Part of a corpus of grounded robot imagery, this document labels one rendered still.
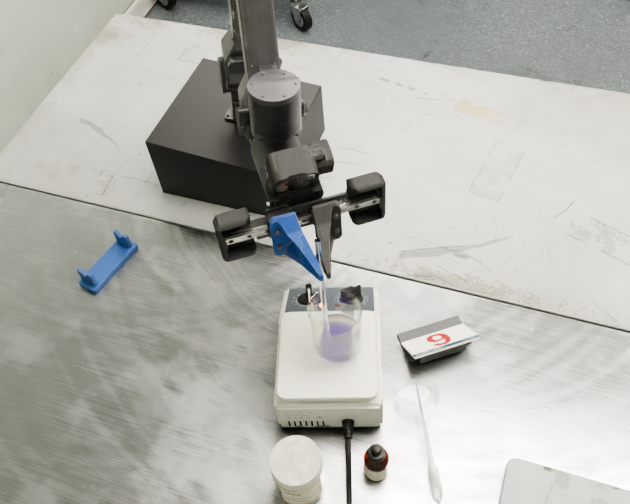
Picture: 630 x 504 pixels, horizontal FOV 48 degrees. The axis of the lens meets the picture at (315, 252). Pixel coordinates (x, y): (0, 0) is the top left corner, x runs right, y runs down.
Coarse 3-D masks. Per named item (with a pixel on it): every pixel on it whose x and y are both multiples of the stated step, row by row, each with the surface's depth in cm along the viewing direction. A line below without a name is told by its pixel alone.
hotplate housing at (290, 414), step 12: (276, 360) 88; (276, 372) 87; (276, 384) 86; (276, 396) 86; (276, 408) 85; (288, 408) 84; (300, 408) 84; (312, 408) 84; (324, 408) 84; (336, 408) 84; (348, 408) 84; (360, 408) 84; (372, 408) 84; (288, 420) 87; (300, 420) 87; (312, 420) 87; (324, 420) 87; (336, 420) 87; (348, 420) 86; (360, 420) 86; (372, 420) 86; (348, 432) 85
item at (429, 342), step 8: (456, 328) 96; (464, 328) 95; (432, 336) 95; (440, 336) 94; (448, 336) 94; (456, 336) 93; (464, 336) 92; (408, 344) 94; (416, 344) 94; (424, 344) 93; (432, 344) 92; (440, 344) 92; (416, 352) 91
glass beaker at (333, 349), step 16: (336, 288) 82; (320, 304) 84; (336, 304) 85; (352, 304) 83; (320, 336) 80; (336, 336) 78; (352, 336) 80; (320, 352) 84; (336, 352) 82; (352, 352) 83
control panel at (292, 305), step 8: (296, 288) 99; (304, 288) 99; (312, 288) 99; (368, 288) 98; (288, 296) 97; (296, 296) 97; (368, 296) 96; (288, 304) 95; (296, 304) 94; (368, 304) 93
